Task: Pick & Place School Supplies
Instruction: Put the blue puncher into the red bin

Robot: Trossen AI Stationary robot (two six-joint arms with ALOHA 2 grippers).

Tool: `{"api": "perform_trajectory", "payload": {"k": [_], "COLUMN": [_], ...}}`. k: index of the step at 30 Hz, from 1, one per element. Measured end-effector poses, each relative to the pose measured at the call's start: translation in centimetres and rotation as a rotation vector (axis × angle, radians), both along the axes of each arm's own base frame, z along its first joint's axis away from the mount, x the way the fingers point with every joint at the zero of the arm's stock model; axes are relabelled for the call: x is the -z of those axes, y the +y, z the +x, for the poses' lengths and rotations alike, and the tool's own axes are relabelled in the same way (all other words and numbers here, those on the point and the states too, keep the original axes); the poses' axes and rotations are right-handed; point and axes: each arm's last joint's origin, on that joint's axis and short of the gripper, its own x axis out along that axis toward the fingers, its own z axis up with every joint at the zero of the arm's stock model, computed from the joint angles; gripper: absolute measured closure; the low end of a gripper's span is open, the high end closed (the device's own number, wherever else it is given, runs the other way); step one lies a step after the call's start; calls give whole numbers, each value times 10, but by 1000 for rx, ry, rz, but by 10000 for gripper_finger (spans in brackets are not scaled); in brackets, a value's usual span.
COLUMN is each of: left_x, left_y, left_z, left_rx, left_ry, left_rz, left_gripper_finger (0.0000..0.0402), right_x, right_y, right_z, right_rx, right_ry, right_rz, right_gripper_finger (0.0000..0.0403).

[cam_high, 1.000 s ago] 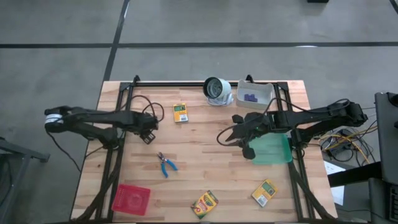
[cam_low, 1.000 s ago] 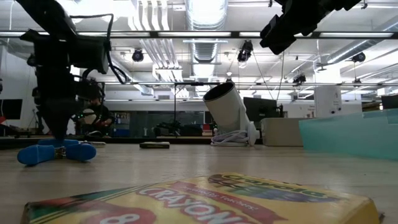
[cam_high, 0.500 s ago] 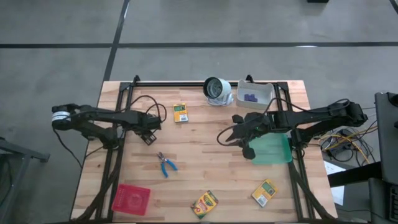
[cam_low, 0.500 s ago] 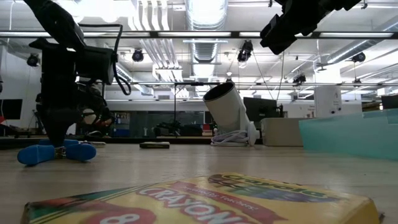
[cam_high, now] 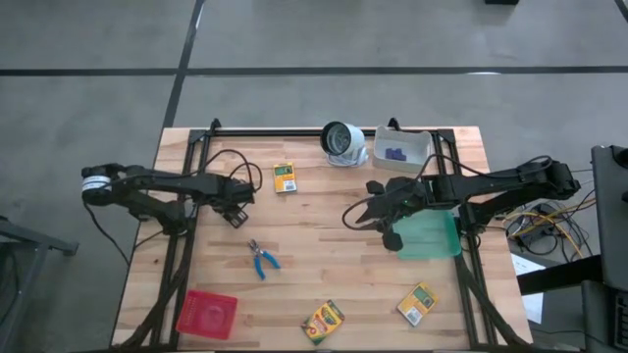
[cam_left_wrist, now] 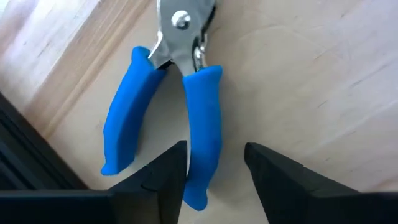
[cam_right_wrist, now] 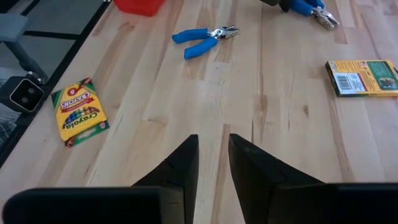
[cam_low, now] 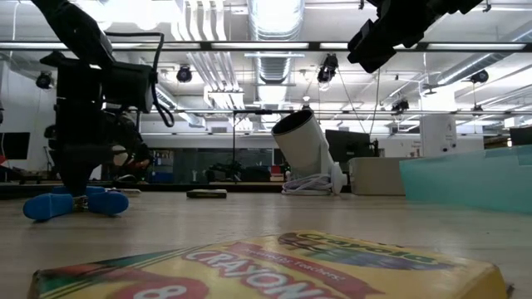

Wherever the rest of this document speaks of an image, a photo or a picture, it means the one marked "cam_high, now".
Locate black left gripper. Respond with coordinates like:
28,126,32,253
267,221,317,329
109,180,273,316
195,174,257,230

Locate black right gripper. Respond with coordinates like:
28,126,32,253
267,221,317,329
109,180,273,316
353,177,437,253

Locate translucent teal plastic tray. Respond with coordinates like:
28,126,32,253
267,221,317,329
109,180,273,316
392,209,463,262

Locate yellow Crayola crayon box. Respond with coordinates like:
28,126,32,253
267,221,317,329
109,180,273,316
300,298,346,347
272,162,299,195
395,280,441,328

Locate blue-handled metal pliers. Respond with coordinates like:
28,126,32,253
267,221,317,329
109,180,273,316
246,238,283,282

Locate white lamp with black rim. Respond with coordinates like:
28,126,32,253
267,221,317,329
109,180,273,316
320,120,368,167

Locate white plastic bin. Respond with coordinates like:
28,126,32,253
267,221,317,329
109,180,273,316
372,125,435,175

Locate red plastic basket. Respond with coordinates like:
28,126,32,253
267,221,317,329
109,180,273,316
174,288,239,341

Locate white paper sheet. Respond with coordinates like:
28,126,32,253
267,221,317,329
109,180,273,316
509,252,546,326

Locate black floor bar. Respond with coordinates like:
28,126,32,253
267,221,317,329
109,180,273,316
515,254,604,296

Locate grey metal stand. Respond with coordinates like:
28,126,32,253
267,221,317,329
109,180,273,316
0,215,80,353

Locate black equipment cabinet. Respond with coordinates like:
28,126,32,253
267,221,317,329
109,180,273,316
581,144,628,353

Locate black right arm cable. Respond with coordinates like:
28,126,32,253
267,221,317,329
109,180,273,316
341,153,475,232

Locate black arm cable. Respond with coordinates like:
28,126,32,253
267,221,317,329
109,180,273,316
195,148,265,195
341,153,475,232

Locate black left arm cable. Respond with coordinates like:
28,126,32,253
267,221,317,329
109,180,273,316
195,148,265,195

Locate black aluminium table frame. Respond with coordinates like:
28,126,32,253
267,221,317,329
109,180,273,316
111,117,534,353

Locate black left base cable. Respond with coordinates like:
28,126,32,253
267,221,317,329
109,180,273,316
81,200,166,269

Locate yellow and black floor cables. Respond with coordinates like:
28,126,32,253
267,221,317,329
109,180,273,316
502,195,599,257

